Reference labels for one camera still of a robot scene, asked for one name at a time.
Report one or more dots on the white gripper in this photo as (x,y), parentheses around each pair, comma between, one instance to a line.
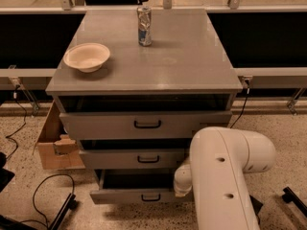
(181,183)

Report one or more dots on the grey bottom drawer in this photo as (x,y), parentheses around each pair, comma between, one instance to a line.
(136,186)

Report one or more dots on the grey drawer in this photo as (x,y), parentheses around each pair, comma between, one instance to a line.
(140,125)
(132,158)
(136,186)

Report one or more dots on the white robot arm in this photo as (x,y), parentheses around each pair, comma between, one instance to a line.
(214,173)

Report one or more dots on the grey middle drawer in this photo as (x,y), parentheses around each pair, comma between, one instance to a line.
(132,158)

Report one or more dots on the grey top drawer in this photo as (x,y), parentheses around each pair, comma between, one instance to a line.
(140,125)

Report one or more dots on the grey drawer cabinet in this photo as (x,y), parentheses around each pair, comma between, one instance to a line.
(185,69)

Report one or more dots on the black power adapter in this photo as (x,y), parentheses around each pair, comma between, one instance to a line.
(257,206)

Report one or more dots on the black stand leg right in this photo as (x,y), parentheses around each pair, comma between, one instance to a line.
(290,196)

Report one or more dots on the black stand leg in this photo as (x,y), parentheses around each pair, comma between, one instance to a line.
(290,196)
(70,203)

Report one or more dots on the black stand leg left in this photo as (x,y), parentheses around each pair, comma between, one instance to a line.
(70,203)

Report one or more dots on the brown cardboard box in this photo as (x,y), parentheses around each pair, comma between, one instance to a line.
(57,151)

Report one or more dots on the white paper bowl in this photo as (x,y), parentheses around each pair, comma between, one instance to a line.
(87,57)

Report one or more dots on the crumpled silver drink can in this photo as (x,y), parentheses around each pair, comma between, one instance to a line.
(144,15)

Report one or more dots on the metal bracket right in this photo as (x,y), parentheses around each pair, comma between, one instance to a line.
(294,99)

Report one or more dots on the metal bracket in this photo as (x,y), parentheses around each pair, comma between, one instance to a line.
(294,99)
(17,83)

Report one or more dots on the metal bracket left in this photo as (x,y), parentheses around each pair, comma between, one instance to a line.
(17,83)

